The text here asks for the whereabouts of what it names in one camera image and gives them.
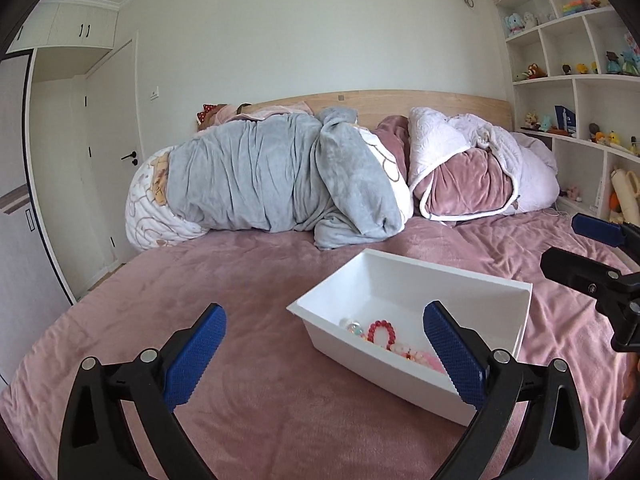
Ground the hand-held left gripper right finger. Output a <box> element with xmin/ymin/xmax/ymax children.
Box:
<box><xmin>422</xmin><ymin>300</ymin><xmax>591</xmax><ymax>480</ymax></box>

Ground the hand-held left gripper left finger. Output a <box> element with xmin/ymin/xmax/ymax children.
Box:
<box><xmin>57</xmin><ymin>303</ymin><xmax>227</xmax><ymax>480</ymax></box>

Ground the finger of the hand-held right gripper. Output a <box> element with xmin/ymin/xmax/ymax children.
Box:
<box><xmin>540</xmin><ymin>246</ymin><xmax>640</xmax><ymax>311</ymax></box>
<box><xmin>571</xmin><ymin>213</ymin><xmax>640</xmax><ymax>253</ymax></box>

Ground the pink bead bracelet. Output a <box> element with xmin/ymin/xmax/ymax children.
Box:
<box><xmin>414</xmin><ymin>351</ymin><xmax>447</xmax><ymax>375</ymax></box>

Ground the colourful charm bracelet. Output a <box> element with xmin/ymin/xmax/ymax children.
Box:
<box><xmin>389</xmin><ymin>341</ymin><xmax>426</xmax><ymax>362</ymax></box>

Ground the red bead bracelet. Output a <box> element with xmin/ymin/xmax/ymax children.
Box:
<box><xmin>367</xmin><ymin>321</ymin><xmax>397</xmax><ymax>349</ymax></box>

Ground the white plastic box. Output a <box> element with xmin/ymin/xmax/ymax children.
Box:
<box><xmin>286</xmin><ymin>247</ymin><xmax>533</xmax><ymax>427</ymax></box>

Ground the pink bed sheet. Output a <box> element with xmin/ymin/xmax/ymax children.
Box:
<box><xmin>0</xmin><ymin>207</ymin><xmax>636</xmax><ymax>480</ymax></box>

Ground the blue box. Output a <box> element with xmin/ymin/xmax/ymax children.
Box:
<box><xmin>554</xmin><ymin>105</ymin><xmax>577</xmax><ymax>136</ymax></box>

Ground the pink and lilac quilt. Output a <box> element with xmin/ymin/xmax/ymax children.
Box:
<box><xmin>407</xmin><ymin>106</ymin><xmax>561</xmax><ymax>222</ymax></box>

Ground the white printed quilt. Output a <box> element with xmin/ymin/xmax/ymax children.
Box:
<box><xmin>125</xmin><ymin>127</ymin><xmax>416</xmax><ymax>252</ymax></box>

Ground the white shelf unit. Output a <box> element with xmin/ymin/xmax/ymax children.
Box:
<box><xmin>482</xmin><ymin>0</ymin><xmax>640</xmax><ymax>226</ymax></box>

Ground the white door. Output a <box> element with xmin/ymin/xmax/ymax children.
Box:
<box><xmin>82</xmin><ymin>40</ymin><xmax>140</xmax><ymax>286</ymax></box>

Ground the grey blanket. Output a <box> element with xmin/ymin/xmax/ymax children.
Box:
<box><xmin>167</xmin><ymin>106</ymin><xmax>406</xmax><ymax>251</ymax></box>

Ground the white wardrobe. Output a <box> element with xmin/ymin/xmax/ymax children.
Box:
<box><xmin>0</xmin><ymin>52</ymin><xmax>77</xmax><ymax>386</ymax></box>

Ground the wooden headboard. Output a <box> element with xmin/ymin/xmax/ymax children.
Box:
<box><xmin>197</xmin><ymin>90</ymin><xmax>512</xmax><ymax>133</ymax></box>

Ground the collection of shelf toys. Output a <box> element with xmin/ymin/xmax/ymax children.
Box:
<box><xmin>492</xmin><ymin>0</ymin><xmax>640</xmax><ymax>223</ymax></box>

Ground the mauve pillow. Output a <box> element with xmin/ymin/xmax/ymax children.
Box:
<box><xmin>375</xmin><ymin>115</ymin><xmax>412</xmax><ymax>181</ymax></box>

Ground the plush toy with red bow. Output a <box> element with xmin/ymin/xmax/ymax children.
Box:
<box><xmin>196</xmin><ymin>102</ymin><xmax>226</xmax><ymax>127</ymax></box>

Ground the light pink pillow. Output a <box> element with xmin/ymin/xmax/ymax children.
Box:
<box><xmin>220</xmin><ymin>101</ymin><xmax>313</xmax><ymax>123</ymax></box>

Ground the white upper cabinet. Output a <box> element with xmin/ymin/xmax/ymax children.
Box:
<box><xmin>5</xmin><ymin>0</ymin><xmax>122</xmax><ymax>54</ymax></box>

